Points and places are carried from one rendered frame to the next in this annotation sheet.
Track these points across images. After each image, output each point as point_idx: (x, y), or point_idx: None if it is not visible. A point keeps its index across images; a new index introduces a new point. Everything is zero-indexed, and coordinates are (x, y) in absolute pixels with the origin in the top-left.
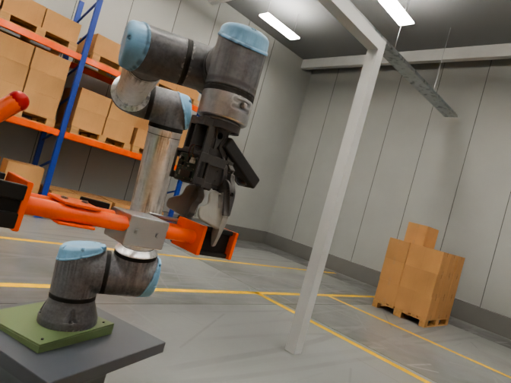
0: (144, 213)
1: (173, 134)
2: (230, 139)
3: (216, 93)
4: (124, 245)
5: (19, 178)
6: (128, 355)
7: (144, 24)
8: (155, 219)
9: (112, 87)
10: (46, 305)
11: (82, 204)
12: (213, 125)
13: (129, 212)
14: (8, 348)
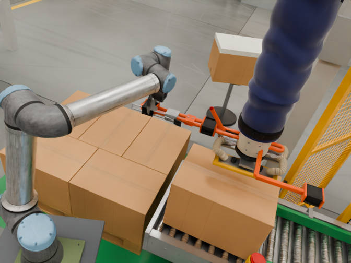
0: (170, 112)
1: None
2: None
3: None
4: (31, 199)
5: (204, 119)
6: (50, 214)
7: (172, 73)
8: (173, 109)
9: (72, 126)
10: (56, 258)
11: (190, 116)
12: None
13: (177, 112)
14: (91, 255)
